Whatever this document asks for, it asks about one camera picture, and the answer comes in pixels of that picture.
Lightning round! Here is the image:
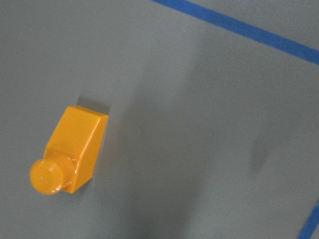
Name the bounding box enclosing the orange block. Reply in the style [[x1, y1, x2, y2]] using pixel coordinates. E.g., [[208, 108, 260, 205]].
[[29, 106, 109, 195]]

